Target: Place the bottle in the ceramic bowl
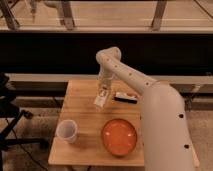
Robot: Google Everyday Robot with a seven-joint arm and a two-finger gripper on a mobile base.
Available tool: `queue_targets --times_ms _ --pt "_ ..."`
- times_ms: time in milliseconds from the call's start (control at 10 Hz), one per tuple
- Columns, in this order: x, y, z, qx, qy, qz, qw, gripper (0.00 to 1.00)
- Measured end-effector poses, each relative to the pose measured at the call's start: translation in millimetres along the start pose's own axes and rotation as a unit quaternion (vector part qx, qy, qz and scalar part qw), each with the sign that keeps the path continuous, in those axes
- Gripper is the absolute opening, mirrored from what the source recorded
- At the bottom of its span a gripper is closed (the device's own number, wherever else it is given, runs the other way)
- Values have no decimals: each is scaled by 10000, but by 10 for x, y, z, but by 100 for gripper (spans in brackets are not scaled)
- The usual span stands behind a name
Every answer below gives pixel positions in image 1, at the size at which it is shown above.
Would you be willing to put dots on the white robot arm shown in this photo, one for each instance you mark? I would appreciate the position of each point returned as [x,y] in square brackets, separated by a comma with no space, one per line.
[166,138]

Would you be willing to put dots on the black office chair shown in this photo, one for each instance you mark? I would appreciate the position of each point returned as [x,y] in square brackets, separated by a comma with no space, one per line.
[9,110]

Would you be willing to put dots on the orange ceramic bowl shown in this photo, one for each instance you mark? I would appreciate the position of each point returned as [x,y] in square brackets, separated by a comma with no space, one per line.
[119,137]

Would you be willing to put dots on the wooden table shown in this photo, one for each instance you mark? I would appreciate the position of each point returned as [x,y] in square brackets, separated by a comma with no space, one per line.
[88,149]

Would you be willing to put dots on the white plastic cup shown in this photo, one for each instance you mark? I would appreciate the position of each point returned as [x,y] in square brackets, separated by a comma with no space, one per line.
[67,130]

